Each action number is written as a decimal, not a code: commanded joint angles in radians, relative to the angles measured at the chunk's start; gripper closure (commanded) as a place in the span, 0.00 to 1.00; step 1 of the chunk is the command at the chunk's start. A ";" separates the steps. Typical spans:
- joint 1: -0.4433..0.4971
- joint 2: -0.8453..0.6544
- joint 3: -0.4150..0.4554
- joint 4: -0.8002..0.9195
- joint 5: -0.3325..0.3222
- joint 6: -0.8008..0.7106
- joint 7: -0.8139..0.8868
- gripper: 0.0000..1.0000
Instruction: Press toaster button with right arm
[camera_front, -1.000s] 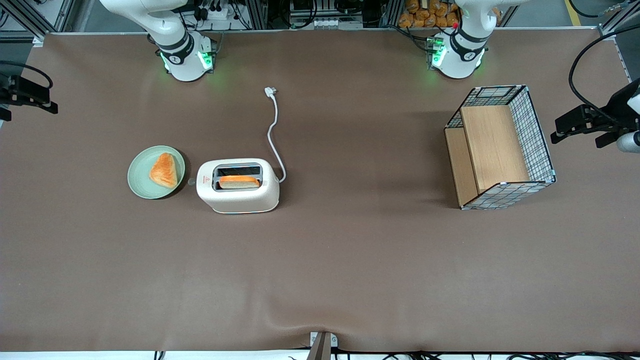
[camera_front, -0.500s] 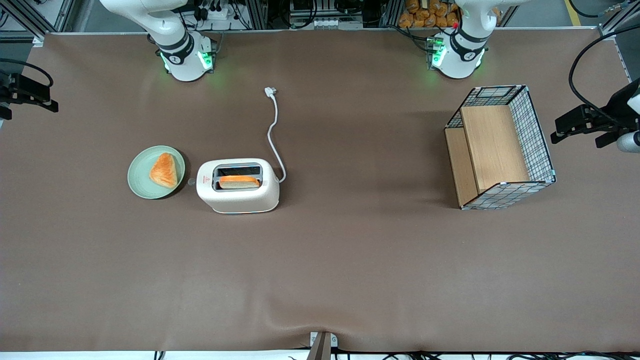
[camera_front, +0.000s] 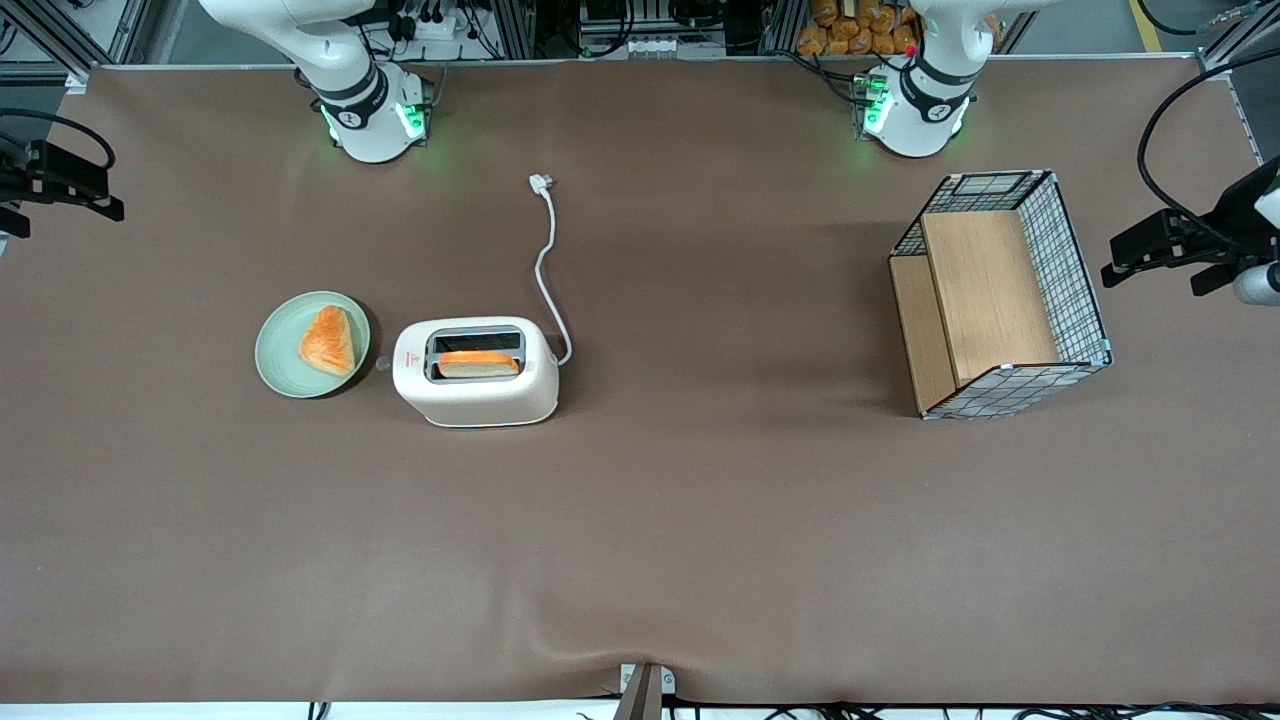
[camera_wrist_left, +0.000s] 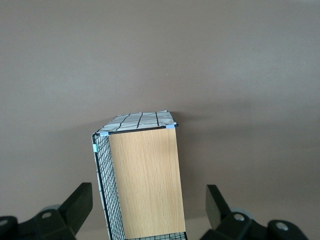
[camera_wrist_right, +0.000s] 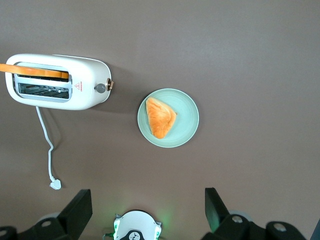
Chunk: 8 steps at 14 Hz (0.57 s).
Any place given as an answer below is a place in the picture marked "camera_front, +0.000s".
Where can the white power strip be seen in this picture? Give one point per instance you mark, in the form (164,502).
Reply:
(435,25)

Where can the triangular orange bread slice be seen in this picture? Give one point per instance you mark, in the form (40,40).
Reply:
(330,340)

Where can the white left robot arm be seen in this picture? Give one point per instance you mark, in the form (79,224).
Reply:
(920,115)

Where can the light green round plate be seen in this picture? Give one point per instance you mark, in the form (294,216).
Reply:
(285,370)

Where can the bag of orange bread rolls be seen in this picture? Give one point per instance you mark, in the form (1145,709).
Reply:
(850,30)

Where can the white two-slot toaster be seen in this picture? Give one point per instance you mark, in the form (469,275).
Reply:
(480,395)

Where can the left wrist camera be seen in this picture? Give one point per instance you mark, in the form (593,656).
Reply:
(1258,284)

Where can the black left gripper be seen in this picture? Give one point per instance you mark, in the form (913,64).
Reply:
(1226,234)

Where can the wooden stepped shelf insert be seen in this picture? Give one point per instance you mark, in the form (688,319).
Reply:
(985,290)

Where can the metal table edge bracket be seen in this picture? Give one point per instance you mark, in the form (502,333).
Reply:
(645,685)

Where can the toast slice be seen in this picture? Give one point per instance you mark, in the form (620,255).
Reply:
(478,363)

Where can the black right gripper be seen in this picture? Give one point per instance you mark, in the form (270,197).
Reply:
(12,182)

